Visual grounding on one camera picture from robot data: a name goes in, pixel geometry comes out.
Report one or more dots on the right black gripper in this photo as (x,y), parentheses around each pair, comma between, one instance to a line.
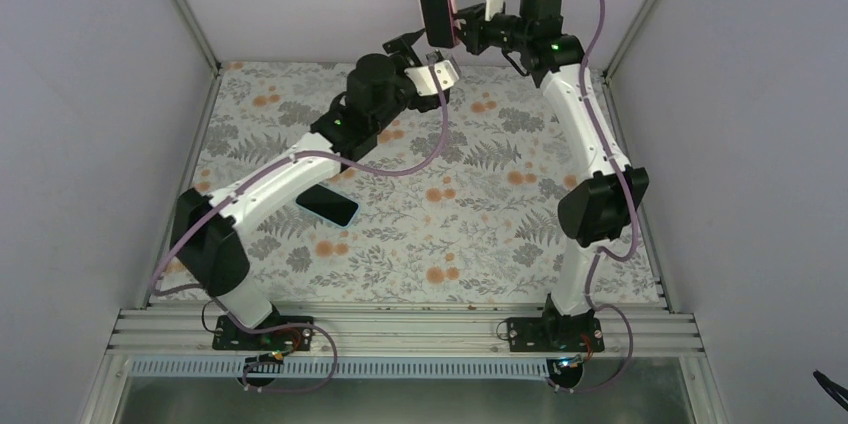
(471,35)

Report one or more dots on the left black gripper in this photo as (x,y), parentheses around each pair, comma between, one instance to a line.
(403,46)

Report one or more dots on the pink phone case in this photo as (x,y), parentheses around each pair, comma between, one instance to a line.
(453,4)

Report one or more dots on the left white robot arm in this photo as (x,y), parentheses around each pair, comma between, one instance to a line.
(207,227)

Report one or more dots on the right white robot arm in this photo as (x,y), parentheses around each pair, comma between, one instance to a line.
(598,216)

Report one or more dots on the phone in blue case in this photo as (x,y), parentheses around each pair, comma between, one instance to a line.
(328,205)

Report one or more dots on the floral patterned table mat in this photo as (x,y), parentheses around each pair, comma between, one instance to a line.
(478,225)

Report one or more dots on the black object at right edge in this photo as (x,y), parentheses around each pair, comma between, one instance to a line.
(834,390)

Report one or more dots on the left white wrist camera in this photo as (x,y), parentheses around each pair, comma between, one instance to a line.
(442,74)

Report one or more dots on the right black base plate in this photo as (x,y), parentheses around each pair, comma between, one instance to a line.
(557,335)

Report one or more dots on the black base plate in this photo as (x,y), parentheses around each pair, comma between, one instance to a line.
(229,337)
(557,335)

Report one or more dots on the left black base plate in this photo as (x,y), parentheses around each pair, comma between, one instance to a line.
(229,337)

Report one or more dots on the aluminium mounting rail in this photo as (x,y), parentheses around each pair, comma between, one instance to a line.
(426,330)

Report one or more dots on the white slotted cable duct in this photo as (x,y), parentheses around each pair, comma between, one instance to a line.
(346,368)

